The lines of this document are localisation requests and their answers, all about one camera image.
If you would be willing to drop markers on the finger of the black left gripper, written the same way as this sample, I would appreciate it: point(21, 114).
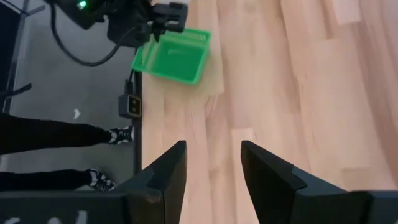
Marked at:
point(157, 36)

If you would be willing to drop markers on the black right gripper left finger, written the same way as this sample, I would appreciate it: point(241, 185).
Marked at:
point(169, 174)

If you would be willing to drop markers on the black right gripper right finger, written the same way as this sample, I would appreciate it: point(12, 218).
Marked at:
point(270, 180)

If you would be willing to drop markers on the green plastic basket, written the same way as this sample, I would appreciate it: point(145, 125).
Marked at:
point(177, 62)

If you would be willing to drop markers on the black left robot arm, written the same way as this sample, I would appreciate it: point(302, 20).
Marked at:
point(74, 12)

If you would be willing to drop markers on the person's shoe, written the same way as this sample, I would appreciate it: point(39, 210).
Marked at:
point(122, 135)
point(101, 180)

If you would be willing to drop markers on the small black control box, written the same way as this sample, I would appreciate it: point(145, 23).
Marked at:
point(130, 105)

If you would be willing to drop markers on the grey metal pole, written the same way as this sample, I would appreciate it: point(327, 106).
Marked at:
point(21, 31)

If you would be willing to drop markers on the person's leg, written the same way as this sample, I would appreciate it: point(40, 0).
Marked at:
point(46, 133)

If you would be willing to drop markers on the black metal table frame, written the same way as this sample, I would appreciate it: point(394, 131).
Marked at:
point(137, 140)

